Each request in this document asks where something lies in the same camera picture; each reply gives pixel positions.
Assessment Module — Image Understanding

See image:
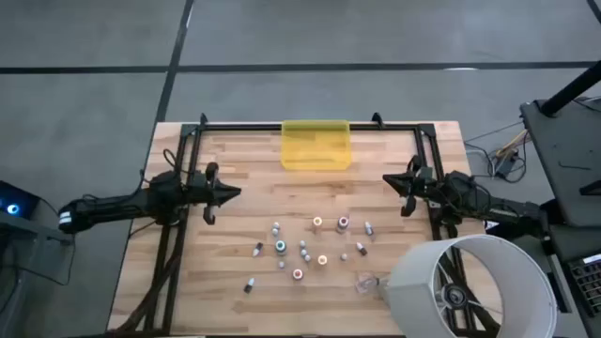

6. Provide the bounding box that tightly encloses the black power adapter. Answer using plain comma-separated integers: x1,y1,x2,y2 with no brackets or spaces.
493,154,517,178

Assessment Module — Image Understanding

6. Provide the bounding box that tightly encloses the black metal table frame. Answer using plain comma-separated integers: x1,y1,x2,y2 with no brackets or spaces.
126,112,499,335

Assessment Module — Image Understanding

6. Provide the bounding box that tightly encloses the yellow translucent plastic bin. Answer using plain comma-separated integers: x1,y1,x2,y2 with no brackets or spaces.
280,118,353,172

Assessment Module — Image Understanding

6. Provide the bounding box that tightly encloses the grey side cart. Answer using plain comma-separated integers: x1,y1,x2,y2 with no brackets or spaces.
0,210,76,338

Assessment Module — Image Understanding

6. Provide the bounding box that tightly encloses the black stand pole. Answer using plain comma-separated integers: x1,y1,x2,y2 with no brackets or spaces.
538,59,601,117

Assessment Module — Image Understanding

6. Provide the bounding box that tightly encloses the black computer with blue light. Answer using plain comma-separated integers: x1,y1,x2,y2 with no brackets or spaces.
0,180,41,220

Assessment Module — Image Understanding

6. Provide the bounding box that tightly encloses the dark grey desk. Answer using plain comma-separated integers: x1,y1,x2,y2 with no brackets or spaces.
518,96,601,229

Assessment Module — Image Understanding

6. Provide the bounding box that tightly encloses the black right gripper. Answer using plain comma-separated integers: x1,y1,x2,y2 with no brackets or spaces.
382,154,436,218

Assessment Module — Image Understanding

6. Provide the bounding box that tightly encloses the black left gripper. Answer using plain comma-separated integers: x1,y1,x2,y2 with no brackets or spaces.
190,161,242,226

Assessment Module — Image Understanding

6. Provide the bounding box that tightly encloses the laptop keyboard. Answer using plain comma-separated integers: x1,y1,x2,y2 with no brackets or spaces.
565,253,601,330

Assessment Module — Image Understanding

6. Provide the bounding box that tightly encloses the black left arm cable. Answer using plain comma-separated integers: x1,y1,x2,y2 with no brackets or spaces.
162,147,196,187

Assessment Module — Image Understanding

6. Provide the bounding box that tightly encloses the white drum lamp shade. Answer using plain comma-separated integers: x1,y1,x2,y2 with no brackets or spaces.
387,233,560,338

